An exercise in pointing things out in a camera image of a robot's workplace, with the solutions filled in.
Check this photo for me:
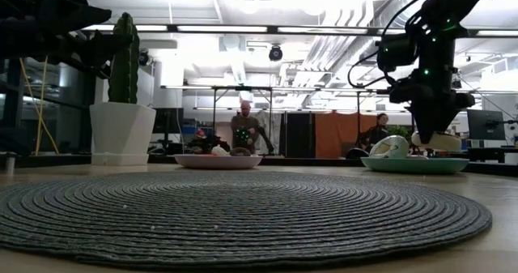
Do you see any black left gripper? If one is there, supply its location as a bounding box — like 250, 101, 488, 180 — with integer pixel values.
41, 31, 135, 80

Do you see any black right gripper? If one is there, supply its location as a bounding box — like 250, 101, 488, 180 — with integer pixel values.
389, 67, 477, 145

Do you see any large chocolate sprinkled donut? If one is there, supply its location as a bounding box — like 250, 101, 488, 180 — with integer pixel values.
411, 130, 462, 152

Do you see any large green iced donut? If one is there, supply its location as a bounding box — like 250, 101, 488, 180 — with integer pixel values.
368, 134, 410, 160

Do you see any green cactus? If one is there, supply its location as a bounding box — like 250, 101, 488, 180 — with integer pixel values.
107, 11, 141, 105

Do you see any green potted plant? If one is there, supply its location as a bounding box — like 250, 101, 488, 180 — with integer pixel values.
388, 125, 412, 139

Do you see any teal plate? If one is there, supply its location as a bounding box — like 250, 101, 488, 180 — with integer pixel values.
359, 156, 470, 175

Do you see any black computer monitor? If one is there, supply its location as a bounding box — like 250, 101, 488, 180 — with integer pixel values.
152, 107, 184, 135
466, 109, 506, 142

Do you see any person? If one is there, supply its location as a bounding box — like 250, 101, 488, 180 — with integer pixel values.
358, 113, 392, 155
229, 99, 276, 156

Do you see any white plant pot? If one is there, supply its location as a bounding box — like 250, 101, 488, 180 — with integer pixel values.
88, 101, 157, 167

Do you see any orange curtain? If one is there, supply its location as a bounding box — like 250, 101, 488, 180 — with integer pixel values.
314, 111, 380, 159

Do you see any long ceiling light strip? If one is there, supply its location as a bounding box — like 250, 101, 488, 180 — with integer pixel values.
79, 23, 518, 38

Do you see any black partition panel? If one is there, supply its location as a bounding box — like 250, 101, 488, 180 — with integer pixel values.
278, 111, 316, 159

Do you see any lavender plate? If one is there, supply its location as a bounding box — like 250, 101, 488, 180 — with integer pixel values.
173, 153, 264, 170

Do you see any white patterned cloth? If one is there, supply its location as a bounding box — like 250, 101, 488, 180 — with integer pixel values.
258, 110, 282, 155

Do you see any round grey woven placemat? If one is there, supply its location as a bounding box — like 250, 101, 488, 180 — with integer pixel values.
0, 170, 494, 269

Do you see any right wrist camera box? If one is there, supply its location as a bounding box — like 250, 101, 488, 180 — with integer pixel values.
377, 35, 418, 72

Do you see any yellow extension cable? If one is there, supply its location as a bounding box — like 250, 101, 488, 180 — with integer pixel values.
18, 56, 60, 156

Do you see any black right camera cable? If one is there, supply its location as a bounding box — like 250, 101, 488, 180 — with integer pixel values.
346, 0, 446, 90

